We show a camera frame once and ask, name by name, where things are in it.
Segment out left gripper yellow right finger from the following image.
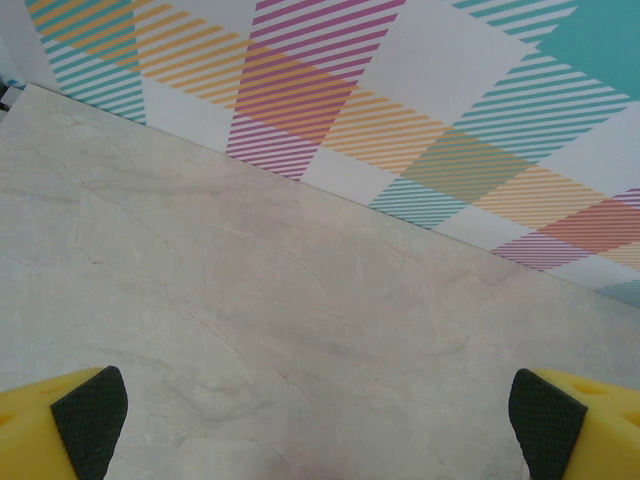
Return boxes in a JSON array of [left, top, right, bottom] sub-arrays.
[[508, 368, 640, 480]]

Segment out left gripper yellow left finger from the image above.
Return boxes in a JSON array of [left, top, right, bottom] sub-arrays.
[[0, 365, 129, 480]]

